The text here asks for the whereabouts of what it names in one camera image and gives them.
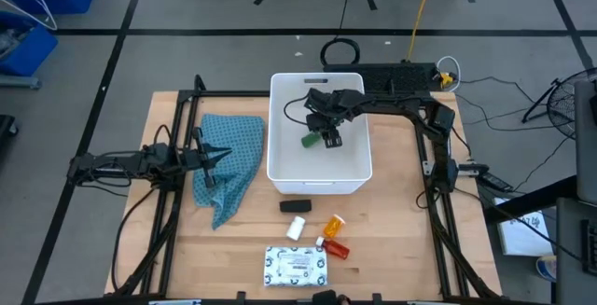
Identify black small block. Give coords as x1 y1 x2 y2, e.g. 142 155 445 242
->
279 199 312 214

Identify grey monitor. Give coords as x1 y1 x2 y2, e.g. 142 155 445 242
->
573 80 597 203

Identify black coiled cable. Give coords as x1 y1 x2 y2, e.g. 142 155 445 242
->
319 37 361 68

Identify orange pill bottle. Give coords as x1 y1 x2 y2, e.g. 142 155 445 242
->
323 214 347 240

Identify green rectangular block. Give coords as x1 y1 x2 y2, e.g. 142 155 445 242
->
300 132 324 149

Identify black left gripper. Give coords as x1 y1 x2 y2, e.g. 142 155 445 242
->
179 127 233 189

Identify white printed paper box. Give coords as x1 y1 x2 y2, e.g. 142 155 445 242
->
493 197 554 257

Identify white cable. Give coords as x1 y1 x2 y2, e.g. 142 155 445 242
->
436 55 462 92

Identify white printed gauze package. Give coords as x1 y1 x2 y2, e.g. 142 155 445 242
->
263 245 329 288

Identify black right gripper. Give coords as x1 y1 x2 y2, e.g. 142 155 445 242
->
303 88 359 150

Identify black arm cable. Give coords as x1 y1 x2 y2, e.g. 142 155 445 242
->
110 186 158 293

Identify black perforated box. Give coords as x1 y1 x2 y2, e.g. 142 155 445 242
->
323 62 440 94

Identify white plastic bin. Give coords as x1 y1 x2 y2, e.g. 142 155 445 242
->
266 71 373 196

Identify black metal table frame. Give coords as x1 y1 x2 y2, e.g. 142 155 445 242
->
104 74 503 304

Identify red pill bottle white cap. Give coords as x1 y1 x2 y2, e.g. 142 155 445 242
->
315 235 351 261

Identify black table-level camera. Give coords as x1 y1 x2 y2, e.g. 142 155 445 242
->
311 289 340 305

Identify white wire hanger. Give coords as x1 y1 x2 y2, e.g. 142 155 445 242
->
0 0 59 32

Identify teal patterned cloth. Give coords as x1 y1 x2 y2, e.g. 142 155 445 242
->
192 112 266 231

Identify black floor fan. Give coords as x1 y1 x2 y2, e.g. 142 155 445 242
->
521 65 597 141

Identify yellow floor cable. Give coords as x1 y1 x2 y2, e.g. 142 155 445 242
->
406 0 439 62

